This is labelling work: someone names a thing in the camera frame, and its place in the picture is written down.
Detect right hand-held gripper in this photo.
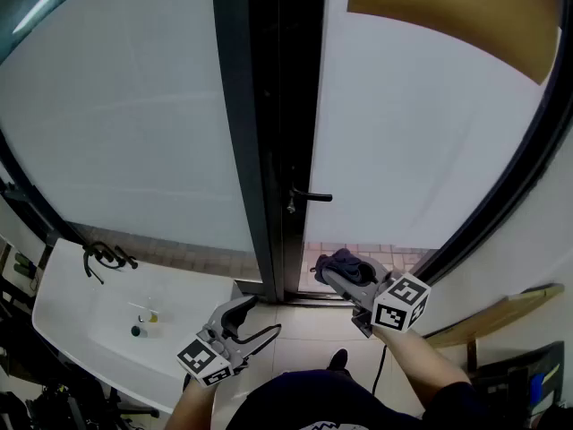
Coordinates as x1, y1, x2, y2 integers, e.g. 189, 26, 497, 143
320, 261, 432, 340

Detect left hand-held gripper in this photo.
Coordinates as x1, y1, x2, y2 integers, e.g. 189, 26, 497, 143
175, 294, 283, 389

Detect dark cloth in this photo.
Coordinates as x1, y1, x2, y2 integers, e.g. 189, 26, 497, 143
312, 247, 378, 286

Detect black door handle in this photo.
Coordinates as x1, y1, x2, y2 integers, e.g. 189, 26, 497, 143
289, 185, 334, 203

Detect frosted glass door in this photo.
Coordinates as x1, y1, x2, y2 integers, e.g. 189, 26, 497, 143
268, 0, 573, 304

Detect person's left forearm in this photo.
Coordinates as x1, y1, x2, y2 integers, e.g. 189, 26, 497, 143
163, 376, 221, 430

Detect person's right forearm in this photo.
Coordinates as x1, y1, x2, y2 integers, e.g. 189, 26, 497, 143
373, 327, 474, 416

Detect person's black shoe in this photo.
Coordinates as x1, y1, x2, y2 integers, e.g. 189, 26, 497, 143
328, 348, 350, 372

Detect person's dark shirt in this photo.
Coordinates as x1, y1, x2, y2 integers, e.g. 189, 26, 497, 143
226, 368, 496, 430

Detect wooden plank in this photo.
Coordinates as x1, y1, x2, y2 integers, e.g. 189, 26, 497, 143
423, 282, 567, 351

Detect black faucet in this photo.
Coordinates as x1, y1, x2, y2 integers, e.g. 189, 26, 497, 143
81, 241, 140, 286

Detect white sink basin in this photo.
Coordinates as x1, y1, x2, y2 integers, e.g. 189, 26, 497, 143
30, 237, 245, 416

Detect black box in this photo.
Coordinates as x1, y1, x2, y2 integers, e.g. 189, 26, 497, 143
473, 340, 567, 421

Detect black equipment pile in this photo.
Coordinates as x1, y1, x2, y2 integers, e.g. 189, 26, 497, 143
0, 360, 160, 430

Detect frosted glass side panel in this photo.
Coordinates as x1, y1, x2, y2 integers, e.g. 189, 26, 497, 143
0, 0, 279, 303

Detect brown board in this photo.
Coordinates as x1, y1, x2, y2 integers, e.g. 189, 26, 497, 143
346, 0, 563, 87

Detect black cable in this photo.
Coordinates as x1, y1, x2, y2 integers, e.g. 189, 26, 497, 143
371, 345, 389, 396

